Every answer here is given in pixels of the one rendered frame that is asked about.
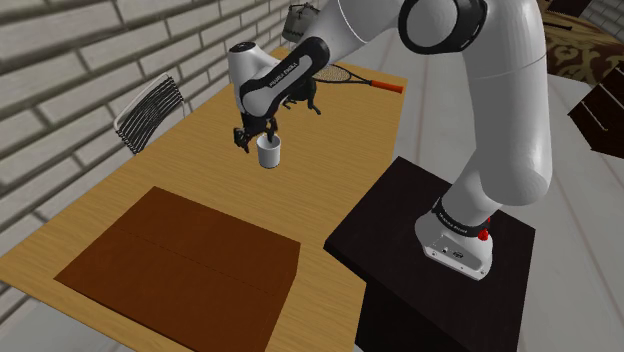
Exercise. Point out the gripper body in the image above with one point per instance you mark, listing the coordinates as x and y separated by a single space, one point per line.
257 122

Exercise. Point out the white cup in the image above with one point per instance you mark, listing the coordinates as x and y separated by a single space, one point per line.
269 155

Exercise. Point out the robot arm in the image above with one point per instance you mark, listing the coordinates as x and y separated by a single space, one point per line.
507 122

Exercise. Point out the white chair with black slats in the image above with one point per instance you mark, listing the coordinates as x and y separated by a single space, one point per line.
146 114

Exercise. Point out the grey bag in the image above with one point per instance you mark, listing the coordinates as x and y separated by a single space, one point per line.
298 22

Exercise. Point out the dark wooden chest of drawers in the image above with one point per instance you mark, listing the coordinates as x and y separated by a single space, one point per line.
602 117

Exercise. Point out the flat brown cardboard box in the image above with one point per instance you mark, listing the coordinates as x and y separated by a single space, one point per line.
185 273

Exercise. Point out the black robot stand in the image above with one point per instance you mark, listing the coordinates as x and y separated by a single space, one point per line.
390 273

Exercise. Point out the black legged figure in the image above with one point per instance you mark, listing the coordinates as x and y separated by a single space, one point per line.
304 96

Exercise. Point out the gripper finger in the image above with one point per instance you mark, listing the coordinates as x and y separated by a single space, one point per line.
240 138
271 131

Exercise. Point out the wooden table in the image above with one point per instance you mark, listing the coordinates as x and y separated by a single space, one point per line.
336 146

